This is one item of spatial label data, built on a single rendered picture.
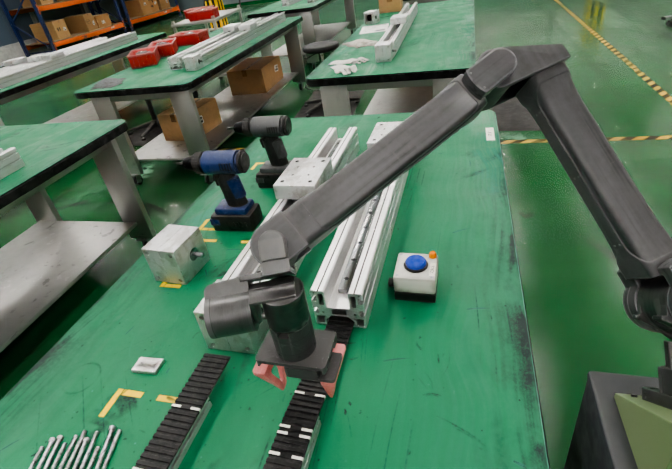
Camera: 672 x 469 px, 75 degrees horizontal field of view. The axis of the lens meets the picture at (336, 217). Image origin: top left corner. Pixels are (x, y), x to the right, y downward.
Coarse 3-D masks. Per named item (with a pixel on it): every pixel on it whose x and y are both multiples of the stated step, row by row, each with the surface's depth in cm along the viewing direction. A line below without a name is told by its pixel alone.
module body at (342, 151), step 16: (336, 128) 148; (352, 128) 145; (320, 144) 138; (336, 144) 143; (352, 144) 141; (336, 160) 126; (352, 160) 142; (272, 208) 107; (240, 256) 92; (304, 256) 102; (240, 272) 88; (256, 272) 91
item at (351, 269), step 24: (384, 192) 106; (360, 216) 105; (384, 216) 97; (336, 240) 92; (360, 240) 96; (384, 240) 96; (336, 264) 86; (360, 264) 84; (312, 288) 80; (336, 288) 85; (360, 288) 78; (336, 312) 82; (360, 312) 81
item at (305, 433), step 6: (282, 426) 63; (288, 426) 63; (294, 426) 63; (300, 426) 63; (282, 432) 62; (288, 432) 62; (294, 432) 62; (300, 432) 62; (306, 432) 62; (312, 432) 62; (294, 438) 61; (300, 438) 61; (306, 438) 61
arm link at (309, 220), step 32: (480, 64) 57; (512, 64) 57; (448, 96) 59; (480, 96) 58; (416, 128) 58; (448, 128) 59; (384, 160) 58; (416, 160) 59; (320, 192) 57; (352, 192) 57; (288, 224) 55; (320, 224) 55; (256, 256) 54
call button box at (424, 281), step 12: (396, 264) 87; (432, 264) 85; (396, 276) 83; (408, 276) 83; (420, 276) 82; (432, 276) 82; (396, 288) 85; (408, 288) 84; (420, 288) 83; (432, 288) 82; (408, 300) 86; (420, 300) 85; (432, 300) 84
